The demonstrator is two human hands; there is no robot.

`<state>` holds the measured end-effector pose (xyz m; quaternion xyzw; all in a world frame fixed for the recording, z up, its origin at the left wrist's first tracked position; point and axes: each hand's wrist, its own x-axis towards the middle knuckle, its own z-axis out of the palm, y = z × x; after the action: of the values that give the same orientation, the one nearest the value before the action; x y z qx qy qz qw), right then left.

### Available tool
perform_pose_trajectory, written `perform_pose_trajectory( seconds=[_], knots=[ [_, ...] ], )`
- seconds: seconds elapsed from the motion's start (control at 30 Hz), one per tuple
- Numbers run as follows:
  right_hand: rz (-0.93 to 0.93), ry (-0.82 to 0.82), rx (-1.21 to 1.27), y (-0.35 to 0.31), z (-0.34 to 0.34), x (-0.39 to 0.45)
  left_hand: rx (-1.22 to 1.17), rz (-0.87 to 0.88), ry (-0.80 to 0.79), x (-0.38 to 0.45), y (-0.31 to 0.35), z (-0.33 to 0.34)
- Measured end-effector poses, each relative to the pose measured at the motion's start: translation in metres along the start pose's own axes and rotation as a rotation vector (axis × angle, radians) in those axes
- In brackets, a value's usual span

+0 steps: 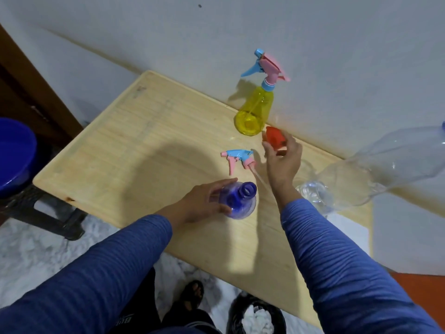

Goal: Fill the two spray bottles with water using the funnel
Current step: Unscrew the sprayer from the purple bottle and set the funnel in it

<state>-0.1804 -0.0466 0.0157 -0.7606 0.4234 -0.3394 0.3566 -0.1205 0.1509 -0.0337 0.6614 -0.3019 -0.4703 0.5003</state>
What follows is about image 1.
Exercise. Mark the person's left hand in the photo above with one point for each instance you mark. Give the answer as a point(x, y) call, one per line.
point(194, 205)

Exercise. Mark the blue plastic basin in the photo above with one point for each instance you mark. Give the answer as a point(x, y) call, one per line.
point(15, 153)

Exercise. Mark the person's left leg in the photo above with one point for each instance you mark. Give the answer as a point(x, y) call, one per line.
point(142, 309)

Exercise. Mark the orange furniture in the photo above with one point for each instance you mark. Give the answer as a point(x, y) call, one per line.
point(424, 295)

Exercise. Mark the black plastic stool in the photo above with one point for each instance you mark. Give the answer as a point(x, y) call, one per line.
point(52, 222)

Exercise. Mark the brown wooden door frame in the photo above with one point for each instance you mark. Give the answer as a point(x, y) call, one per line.
point(27, 90)

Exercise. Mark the person's leg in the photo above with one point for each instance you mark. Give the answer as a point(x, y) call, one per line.
point(142, 309)
point(187, 320)

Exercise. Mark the clear plastic water bottle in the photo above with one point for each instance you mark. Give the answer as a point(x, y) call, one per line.
point(389, 163)

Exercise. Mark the orange plastic funnel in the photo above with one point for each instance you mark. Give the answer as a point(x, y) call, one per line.
point(274, 137)

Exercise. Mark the yellow spray bottle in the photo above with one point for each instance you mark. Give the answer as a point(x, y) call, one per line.
point(255, 111)

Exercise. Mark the person's left forearm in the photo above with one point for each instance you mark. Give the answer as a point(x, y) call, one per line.
point(80, 285)

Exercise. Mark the crumpled white paper waste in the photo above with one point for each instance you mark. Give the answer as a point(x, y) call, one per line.
point(257, 320)

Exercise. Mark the person's right leg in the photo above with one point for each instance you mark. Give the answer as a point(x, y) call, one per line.
point(187, 320)

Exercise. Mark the person's right black sandal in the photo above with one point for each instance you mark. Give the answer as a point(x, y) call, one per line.
point(193, 293)

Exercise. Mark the purple spray bottle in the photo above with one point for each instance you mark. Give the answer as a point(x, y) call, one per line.
point(241, 205)

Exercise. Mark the black mesh basket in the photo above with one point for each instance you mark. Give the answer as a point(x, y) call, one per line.
point(233, 316)

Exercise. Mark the person's right forearm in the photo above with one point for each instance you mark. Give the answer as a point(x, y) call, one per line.
point(347, 274)

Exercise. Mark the white paper sheet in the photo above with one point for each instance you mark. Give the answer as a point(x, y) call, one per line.
point(351, 236)

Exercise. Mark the person's right hand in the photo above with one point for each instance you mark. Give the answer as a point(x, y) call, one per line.
point(283, 166)

